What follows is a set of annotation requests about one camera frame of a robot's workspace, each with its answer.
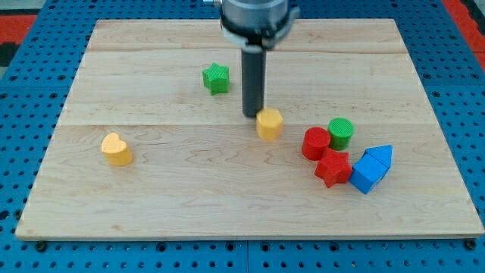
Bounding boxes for grey robot arm flange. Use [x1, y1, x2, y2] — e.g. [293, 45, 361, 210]
[203, 0, 300, 53]

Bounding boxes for yellow hexagon block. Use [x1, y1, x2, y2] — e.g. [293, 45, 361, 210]
[255, 108, 283, 141]

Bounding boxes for green star block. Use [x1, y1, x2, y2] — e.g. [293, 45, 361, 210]
[202, 63, 230, 96]

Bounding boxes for red star block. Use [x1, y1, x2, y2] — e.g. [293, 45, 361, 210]
[314, 148, 352, 188]

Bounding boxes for red cylinder block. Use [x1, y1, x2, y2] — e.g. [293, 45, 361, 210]
[302, 127, 331, 161]

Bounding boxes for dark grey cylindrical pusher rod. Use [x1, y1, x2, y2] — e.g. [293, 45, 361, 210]
[241, 50, 266, 118]

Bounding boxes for light wooden board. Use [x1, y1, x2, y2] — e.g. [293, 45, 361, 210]
[16, 19, 484, 241]

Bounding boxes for green cylinder block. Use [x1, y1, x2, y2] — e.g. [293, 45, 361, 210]
[327, 117, 354, 151]

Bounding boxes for yellow heart block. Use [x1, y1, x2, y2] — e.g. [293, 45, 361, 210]
[101, 133, 133, 166]

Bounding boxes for blue cube block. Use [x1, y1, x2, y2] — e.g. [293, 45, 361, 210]
[349, 153, 390, 194]

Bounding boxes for blue triangular prism block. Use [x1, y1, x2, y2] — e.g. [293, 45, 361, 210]
[365, 145, 393, 168]

